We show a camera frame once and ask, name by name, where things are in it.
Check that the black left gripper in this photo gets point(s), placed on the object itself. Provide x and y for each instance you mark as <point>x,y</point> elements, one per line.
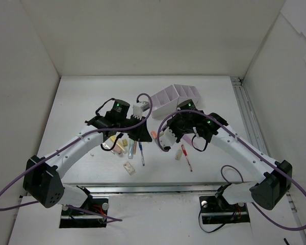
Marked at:
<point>139,128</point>

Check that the aluminium front rail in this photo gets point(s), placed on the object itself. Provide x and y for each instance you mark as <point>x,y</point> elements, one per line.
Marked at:
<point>142,189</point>

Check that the green capped marker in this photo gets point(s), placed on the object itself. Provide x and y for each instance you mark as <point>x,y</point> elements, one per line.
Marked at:
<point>131,149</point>

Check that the beige eraser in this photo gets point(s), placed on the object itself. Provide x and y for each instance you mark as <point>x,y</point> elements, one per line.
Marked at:
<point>178,154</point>

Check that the small tan eraser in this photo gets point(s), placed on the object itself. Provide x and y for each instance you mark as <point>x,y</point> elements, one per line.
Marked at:
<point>124,142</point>

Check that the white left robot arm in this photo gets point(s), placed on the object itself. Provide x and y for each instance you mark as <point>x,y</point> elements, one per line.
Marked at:
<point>43,178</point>

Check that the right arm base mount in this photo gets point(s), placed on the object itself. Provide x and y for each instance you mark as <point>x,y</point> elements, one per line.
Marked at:
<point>215,212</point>

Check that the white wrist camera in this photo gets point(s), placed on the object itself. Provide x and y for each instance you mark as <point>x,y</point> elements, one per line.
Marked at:
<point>139,108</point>
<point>166,139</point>

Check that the small scissors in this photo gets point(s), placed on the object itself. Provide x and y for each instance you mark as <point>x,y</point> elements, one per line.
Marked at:
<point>108,148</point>

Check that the pink eraser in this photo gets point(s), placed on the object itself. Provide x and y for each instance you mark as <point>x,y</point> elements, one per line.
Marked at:
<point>117,150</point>

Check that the orange capped marker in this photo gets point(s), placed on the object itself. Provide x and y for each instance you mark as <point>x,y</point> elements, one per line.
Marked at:
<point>154,136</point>

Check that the blue pen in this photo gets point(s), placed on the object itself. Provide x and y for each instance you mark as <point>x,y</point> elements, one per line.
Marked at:
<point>141,151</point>

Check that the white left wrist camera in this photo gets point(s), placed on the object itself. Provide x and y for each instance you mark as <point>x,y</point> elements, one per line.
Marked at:
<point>139,108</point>

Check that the pink pen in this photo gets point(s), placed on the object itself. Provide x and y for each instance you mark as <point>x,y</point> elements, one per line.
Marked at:
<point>135,147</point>

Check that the purple highlighter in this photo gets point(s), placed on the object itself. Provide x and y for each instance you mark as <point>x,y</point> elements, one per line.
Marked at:
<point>187,139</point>

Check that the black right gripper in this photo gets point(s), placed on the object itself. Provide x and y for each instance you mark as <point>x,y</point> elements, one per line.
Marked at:
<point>174,127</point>

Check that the red pen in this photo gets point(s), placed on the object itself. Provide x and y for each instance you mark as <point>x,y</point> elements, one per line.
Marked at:
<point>186,156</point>

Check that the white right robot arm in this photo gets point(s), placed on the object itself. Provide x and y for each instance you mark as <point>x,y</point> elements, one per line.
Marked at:
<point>269,183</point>

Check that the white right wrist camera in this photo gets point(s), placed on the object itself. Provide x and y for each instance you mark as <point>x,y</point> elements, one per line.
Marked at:
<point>166,139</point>

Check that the yellow ruler strip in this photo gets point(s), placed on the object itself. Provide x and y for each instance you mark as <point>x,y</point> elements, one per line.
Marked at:
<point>118,143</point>

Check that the pink white desk organizer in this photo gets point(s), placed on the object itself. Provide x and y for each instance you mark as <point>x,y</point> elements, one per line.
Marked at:
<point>166,101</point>

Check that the aluminium side rail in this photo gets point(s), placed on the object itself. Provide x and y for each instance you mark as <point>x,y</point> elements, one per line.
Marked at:
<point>248,115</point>

